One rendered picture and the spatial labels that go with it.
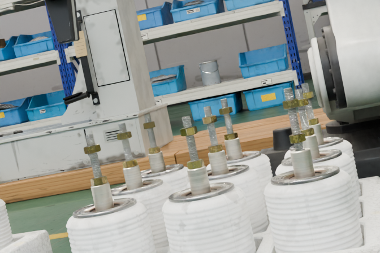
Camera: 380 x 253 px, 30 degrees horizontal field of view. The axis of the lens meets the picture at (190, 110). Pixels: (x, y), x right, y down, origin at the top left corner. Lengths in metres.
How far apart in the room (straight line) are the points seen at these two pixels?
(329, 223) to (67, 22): 0.37
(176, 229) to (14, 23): 9.37
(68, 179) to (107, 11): 0.73
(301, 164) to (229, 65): 8.51
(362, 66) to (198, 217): 0.49
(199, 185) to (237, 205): 0.05
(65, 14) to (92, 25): 2.23
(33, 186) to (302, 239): 2.38
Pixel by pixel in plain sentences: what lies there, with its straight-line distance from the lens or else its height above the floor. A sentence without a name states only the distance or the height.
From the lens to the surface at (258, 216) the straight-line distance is 0.90.
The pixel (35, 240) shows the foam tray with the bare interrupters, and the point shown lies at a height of 0.17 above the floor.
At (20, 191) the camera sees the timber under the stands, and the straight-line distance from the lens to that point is 3.09.
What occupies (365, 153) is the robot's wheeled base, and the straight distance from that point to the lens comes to 1.29.
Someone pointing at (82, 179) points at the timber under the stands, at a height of 0.05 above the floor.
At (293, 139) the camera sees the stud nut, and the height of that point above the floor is 0.29.
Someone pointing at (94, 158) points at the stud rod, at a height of 0.31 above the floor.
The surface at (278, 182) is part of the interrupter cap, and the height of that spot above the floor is 0.25.
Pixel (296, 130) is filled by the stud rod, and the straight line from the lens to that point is 0.78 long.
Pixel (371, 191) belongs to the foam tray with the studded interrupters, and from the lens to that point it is 1.00.
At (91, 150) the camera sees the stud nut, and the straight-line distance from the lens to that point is 0.83.
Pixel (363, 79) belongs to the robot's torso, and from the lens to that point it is 1.17.
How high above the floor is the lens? 0.39
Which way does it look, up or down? 3 degrees down
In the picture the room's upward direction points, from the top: 12 degrees counter-clockwise
